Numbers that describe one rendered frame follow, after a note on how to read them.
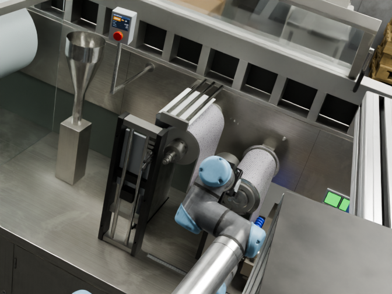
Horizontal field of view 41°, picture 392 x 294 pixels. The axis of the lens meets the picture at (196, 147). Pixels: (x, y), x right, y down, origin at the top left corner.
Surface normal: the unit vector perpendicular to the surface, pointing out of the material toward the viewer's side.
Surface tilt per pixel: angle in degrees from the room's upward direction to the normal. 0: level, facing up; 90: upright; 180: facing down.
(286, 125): 90
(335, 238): 0
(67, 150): 90
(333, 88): 90
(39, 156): 0
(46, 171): 0
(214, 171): 50
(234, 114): 90
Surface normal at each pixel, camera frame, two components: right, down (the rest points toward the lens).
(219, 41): -0.40, 0.43
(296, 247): 0.22, -0.81
